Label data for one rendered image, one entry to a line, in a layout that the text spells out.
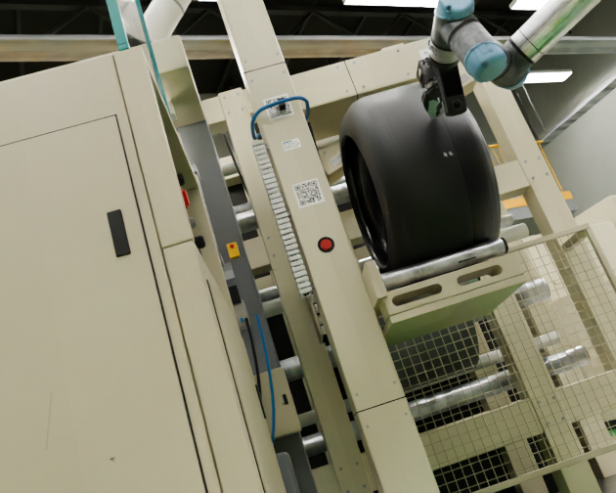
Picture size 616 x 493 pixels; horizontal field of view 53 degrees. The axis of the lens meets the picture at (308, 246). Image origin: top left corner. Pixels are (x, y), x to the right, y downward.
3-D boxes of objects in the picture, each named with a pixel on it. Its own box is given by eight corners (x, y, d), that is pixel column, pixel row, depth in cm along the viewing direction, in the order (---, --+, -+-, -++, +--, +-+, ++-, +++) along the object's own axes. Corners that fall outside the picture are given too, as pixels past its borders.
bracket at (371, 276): (377, 298, 149) (364, 262, 152) (365, 332, 186) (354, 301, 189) (390, 294, 149) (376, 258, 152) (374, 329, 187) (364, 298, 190)
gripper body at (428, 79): (443, 69, 150) (452, 32, 139) (458, 96, 146) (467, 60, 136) (414, 77, 149) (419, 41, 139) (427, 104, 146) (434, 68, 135)
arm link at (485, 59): (523, 66, 125) (494, 30, 130) (500, 50, 117) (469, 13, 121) (493, 93, 129) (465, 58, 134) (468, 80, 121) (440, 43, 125)
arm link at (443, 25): (451, 19, 120) (429, -9, 124) (443, 59, 130) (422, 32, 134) (486, 5, 122) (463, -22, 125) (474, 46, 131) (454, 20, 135)
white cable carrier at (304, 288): (299, 294, 162) (250, 142, 177) (300, 298, 167) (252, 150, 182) (316, 289, 163) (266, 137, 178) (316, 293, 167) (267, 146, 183)
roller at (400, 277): (377, 290, 159) (382, 294, 155) (374, 273, 158) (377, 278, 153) (502, 250, 162) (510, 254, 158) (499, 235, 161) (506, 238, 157)
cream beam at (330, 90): (293, 112, 209) (281, 75, 214) (295, 148, 233) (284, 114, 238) (460, 65, 214) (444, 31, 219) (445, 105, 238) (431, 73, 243)
